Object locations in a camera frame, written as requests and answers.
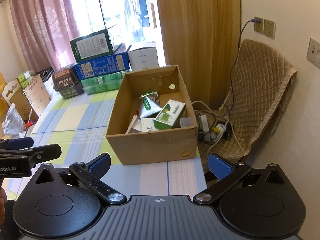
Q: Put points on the white carton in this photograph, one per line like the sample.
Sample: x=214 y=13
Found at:
x=143 y=58

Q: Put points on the white and yellow socket adapter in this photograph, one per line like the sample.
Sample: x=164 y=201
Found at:
x=219 y=130

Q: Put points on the empty wall socket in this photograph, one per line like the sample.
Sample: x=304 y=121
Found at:
x=270 y=28

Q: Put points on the clear printed plastic bag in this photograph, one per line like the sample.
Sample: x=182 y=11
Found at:
x=12 y=122

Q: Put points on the brown die-cut cardboard carton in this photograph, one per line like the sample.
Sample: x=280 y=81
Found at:
x=17 y=100

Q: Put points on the long white medicine box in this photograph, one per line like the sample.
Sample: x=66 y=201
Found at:
x=147 y=125

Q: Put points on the white wall plate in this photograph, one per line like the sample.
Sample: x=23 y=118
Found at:
x=314 y=52

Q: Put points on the chair with quilted cover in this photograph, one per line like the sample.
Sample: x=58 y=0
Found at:
x=260 y=92

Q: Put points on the pink curtain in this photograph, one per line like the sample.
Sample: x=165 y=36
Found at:
x=42 y=25

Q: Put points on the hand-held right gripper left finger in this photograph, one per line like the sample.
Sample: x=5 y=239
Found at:
x=100 y=166

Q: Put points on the wall socket with plug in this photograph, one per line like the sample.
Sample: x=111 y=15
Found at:
x=258 y=25

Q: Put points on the tan curtain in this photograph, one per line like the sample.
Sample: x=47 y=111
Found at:
x=197 y=37

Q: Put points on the glass balcony door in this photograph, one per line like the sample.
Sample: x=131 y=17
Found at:
x=117 y=10

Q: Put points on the brown cardboard box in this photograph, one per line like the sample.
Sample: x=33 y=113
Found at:
x=150 y=147

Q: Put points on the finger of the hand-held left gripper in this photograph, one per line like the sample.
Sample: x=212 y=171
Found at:
x=20 y=143
x=45 y=153

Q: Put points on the green tissue packs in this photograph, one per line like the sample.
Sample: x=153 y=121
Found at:
x=25 y=77

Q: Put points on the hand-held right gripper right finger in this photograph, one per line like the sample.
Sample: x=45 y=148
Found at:
x=220 y=166

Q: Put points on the silver tea pouch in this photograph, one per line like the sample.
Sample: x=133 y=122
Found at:
x=148 y=105

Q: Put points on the wooden spoon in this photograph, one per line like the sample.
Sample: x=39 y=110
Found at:
x=132 y=123

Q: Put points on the dark green carton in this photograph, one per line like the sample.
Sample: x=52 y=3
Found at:
x=91 y=46

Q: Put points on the desktop with checked tablecloth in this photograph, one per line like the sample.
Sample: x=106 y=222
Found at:
x=82 y=120

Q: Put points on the black instant meal box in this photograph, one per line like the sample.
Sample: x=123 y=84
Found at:
x=66 y=82

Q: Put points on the blue carton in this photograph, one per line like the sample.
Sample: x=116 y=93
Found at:
x=102 y=66

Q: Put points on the clear plastic box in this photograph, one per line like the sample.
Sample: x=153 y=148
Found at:
x=186 y=122

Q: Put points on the green wrapped pack carton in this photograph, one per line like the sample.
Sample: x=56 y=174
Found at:
x=102 y=83

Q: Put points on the green medicine box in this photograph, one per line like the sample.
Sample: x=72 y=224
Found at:
x=170 y=115

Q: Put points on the red knot ornament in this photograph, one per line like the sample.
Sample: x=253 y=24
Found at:
x=29 y=123

